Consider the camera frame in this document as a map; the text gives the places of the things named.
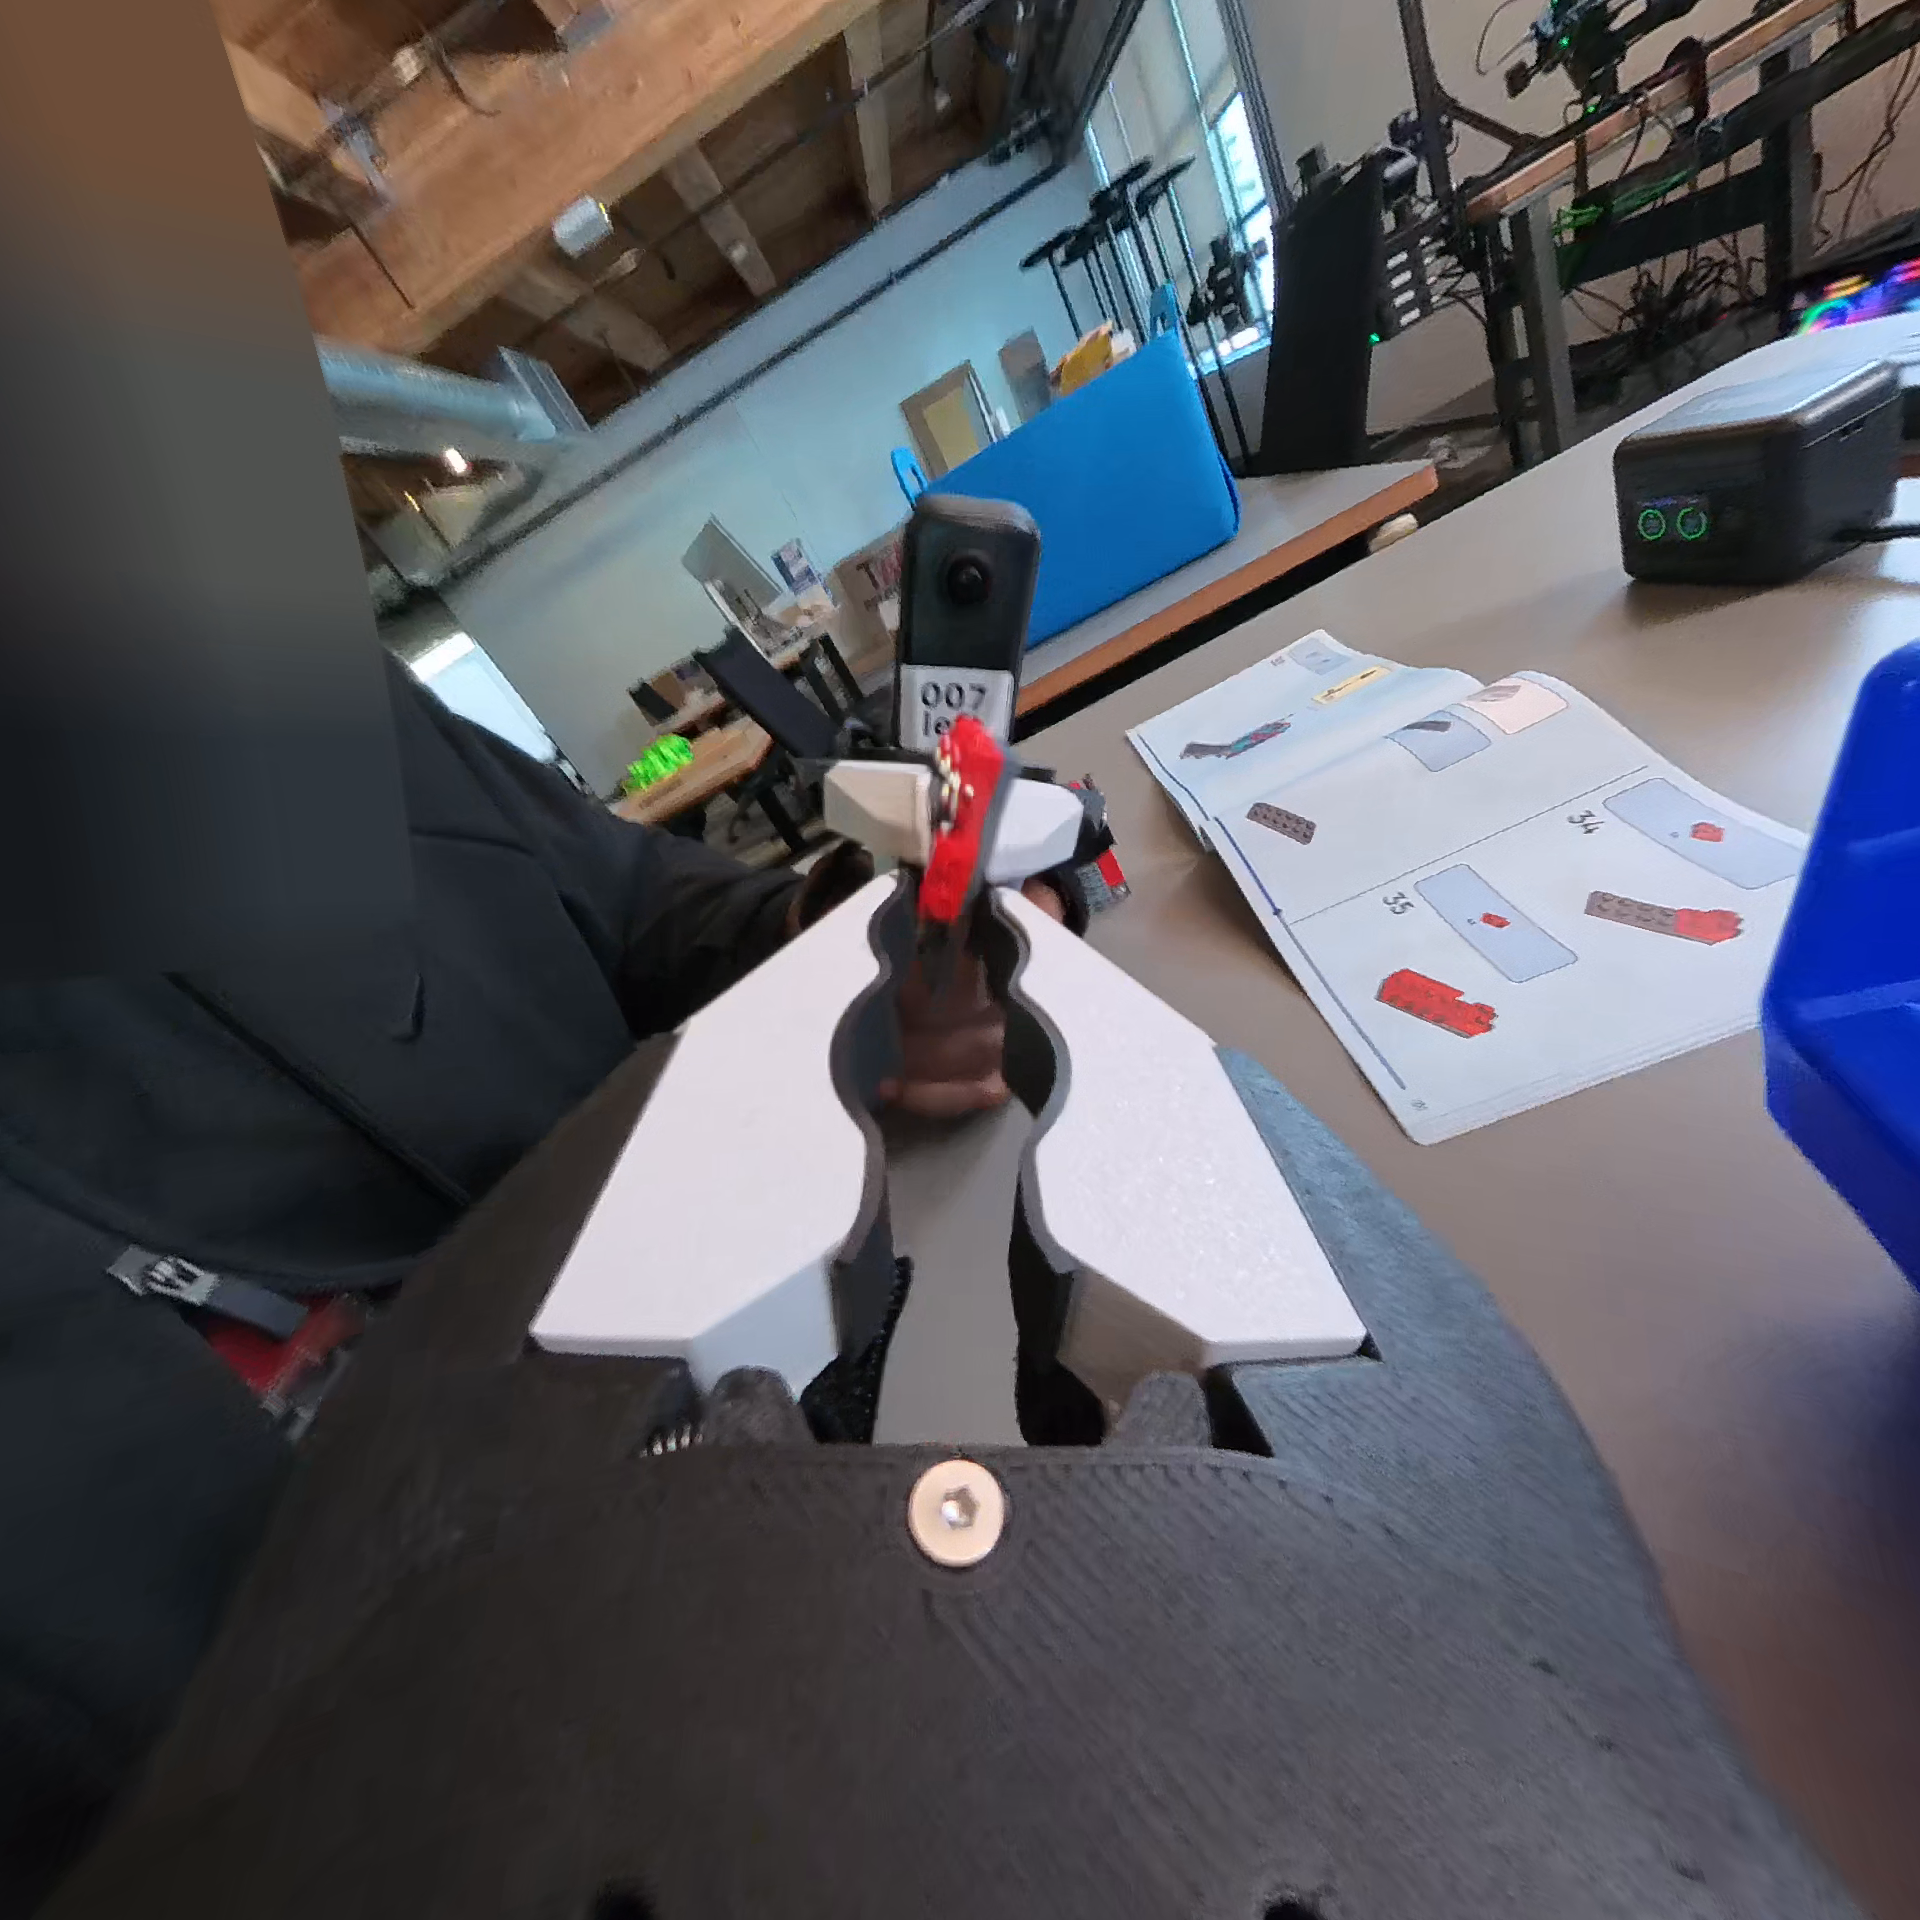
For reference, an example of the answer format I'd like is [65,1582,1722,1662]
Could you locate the person's printed black shirt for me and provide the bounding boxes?
[194,1294,375,1434]

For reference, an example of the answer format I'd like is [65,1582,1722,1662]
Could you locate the silver flexible duct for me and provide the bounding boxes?
[315,337,587,453]

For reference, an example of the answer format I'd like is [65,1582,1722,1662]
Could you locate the grey table with wooden edge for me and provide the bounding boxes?
[1017,458,1442,723]

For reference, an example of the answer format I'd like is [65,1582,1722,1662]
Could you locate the dark grey toy plate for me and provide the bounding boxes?
[919,736,976,992]

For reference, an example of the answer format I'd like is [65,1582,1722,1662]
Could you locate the black power station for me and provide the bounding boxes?
[1613,358,1920,588]

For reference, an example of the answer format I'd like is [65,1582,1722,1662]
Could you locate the white instruction booklet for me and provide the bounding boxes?
[1127,632,1813,1148]

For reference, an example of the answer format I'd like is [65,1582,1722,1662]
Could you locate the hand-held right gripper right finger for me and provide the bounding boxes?
[979,894,1371,1445]

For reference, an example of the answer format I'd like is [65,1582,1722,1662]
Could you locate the jacket zipper pull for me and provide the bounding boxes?
[107,1241,274,1339]

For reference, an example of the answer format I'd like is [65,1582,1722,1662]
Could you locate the toy brick vehicle model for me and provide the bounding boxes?
[1072,780,1129,912]

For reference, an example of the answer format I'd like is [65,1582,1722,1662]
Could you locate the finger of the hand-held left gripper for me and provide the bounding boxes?
[979,780,1091,890]
[822,756,951,867]

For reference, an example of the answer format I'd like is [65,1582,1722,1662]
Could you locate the blue plastic bin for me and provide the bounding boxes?
[1760,643,1920,1297]

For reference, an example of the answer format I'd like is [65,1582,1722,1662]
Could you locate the black metal workbench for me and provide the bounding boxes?
[1401,0,1920,470]

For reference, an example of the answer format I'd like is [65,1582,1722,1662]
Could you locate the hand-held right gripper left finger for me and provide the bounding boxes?
[529,873,914,1445]

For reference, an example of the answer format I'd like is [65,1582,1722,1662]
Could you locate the person's left forearm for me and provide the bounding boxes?
[599,810,873,1037]

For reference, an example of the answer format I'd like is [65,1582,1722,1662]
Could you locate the black folding chair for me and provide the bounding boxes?
[693,626,881,782]

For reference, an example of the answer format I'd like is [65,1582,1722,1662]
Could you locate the person's dark jacket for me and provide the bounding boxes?
[0,652,848,1920]

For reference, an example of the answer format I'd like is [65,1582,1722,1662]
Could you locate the black computer tower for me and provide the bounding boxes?
[1257,150,1449,470]

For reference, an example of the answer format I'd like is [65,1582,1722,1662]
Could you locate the person's left hand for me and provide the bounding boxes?
[879,957,1010,1121]

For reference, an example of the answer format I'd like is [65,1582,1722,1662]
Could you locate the rainbow lit computer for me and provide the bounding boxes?
[1792,262,1920,346]

